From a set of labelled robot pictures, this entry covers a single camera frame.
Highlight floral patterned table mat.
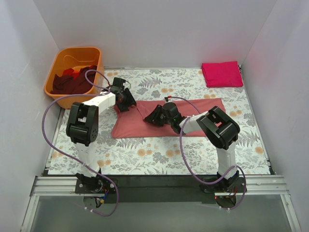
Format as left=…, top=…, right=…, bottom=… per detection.
left=47, top=67, right=275, bottom=175

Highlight orange plastic laundry basket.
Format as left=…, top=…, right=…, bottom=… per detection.
left=44, top=47, right=101, bottom=109

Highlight aluminium frame rail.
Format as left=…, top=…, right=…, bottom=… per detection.
left=30, top=175, right=290, bottom=196

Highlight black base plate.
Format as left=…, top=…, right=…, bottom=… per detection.
left=75, top=174, right=246, bottom=206

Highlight folded magenta t shirt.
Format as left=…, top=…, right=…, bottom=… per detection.
left=201, top=61, right=243, bottom=87

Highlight salmon pink polo shirt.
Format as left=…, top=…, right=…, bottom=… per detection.
left=112, top=98, right=225, bottom=138

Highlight dark red clothes in basket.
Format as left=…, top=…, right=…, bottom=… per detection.
left=51, top=65, right=97, bottom=95

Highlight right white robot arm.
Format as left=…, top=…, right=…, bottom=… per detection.
left=144, top=102, right=241, bottom=192

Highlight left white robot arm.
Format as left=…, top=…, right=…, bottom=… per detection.
left=66, top=77, right=137, bottom=193

